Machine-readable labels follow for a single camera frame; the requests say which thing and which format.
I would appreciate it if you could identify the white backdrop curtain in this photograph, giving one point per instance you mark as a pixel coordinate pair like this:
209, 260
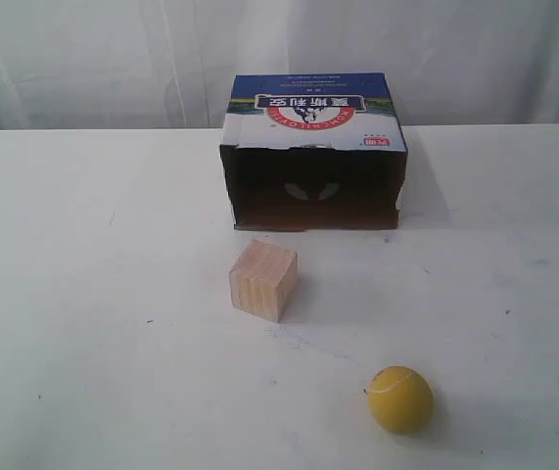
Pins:
144, 64

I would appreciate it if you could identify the wooden cube block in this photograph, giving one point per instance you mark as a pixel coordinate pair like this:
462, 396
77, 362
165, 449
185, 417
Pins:
263, 279

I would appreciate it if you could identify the yellow tennis ball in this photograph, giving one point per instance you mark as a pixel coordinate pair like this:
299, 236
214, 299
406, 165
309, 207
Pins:
400, 400

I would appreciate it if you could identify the printed cardboard milk box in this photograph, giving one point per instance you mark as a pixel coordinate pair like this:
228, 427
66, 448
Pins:
313, 151

